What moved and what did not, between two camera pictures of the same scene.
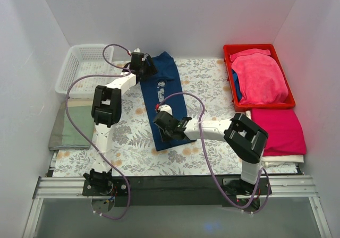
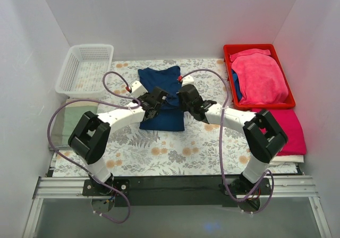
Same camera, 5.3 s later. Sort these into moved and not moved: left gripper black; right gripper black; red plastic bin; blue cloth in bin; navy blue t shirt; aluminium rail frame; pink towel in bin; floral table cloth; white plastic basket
Moved: left gripper black; navy blue t shirt; right gripper black
Not moved: red plastic bin; white plastic basket; pink towel in bin; blue cloth in bin; aluminium rail frame; floral table cloth
